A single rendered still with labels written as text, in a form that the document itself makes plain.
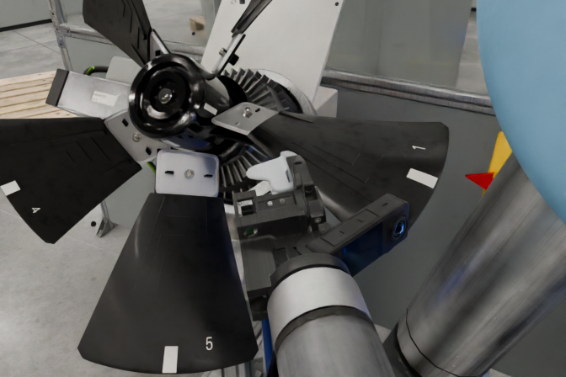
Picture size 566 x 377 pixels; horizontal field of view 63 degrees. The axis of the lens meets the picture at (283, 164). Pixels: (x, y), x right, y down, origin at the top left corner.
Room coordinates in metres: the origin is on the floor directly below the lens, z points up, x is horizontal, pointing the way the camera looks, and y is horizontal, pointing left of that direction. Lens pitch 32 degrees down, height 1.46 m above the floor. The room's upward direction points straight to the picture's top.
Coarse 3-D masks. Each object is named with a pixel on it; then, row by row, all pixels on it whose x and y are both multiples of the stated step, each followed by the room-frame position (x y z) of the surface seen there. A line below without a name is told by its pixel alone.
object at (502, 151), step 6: (498, 138) 0.73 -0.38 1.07; (504, 138) 0.72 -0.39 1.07; (498, 144) 0.70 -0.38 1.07; (504, 144) 0.70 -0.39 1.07; (498, 150) 0.68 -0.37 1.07; (504, 150) 0.68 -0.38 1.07; (510, 150) 0.68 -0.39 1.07; (492, 156) 0.72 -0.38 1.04; (498, 156) 0.66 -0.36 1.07; (504, 156) 0.66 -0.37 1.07; (492, 162) 0.64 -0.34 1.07; (498, 162) 0.64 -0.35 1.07; (504, 162) 0.64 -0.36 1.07; (492, 168) 0.62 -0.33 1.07; (498, 168) 0.62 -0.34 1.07
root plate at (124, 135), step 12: (108, 120) 0.61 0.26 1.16; (120, 120) 0.61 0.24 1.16; (120, 132) 0.61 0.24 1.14; (132, 132) 0.61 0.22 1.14; (132, 144) 0.61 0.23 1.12; (144, 144) 0.61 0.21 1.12; (156, 144) 0.61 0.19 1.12; (132, 156) 0.61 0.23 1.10; (144, 156) 0.61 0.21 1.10; (156, 156) 0.61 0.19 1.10
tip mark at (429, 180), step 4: (412, 172) 0.45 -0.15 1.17; (416, 172) 0.45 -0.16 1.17; (420, 172) 0.45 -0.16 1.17; (408, 176) 0.45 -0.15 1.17; (412, 176) 0.45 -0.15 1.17; (416, 176) 0.45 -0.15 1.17; (420, 176) 0.45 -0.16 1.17; (424, 176) 0.45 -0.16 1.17; (428, 176) 0.45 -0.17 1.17; (432, 176) 0.45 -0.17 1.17; (416, 180) 0.44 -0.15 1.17; (420, 180) 0.44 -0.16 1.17; (424, 180) 0.44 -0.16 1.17; (428, 180) 0.44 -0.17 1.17; (432, 180) 0.44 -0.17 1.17; (436, 180) 0.44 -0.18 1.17; (428, 184) 0.43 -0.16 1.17; (432, 184) 0.43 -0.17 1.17
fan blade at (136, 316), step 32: (160, 224) 0.48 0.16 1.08; (192, 224) 0.49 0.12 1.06; (224, 224) 0.51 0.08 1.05; (128, 256) 0.44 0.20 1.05; (160, 256) 0.45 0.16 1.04; (192, 256) 0.46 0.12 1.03; (224, 256) 0.48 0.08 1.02; (128, 288) 0.42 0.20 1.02; (160, 288) 0.42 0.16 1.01; (192, 288) 0.43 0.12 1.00; (224, 288) 0.45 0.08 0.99; (96, 320) 0.39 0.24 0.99; (128, 320) 0.39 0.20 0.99; (160, 320) 0.40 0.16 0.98; (192, 320) 0.41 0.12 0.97; (224, 320) 0.41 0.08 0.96; (96, 352) 0.37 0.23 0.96; (128, 352) 0.37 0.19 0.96; (160, 352) 0.37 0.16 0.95; (192, 352) 0.38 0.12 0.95; (224, 352) 0.39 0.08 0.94; (256, 352) 0.39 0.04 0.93
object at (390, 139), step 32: (256, 128) 0.52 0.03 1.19; (288, 128) 0.53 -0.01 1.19; (320, 128) 0.54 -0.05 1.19; (352, 128) 0.54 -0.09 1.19; (384, 128) 0.54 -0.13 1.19; (416, 128) 0.54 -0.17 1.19; (320, 160) 0.47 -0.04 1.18; (352, 160) 0.47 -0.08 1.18; (384, 160) 0.47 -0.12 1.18; (416, 160) 0.47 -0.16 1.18; (320, 192) 0.42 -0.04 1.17; (352, 192) 0.42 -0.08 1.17; (384, 192) 0.42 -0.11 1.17; (416, 192) 0.42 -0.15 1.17
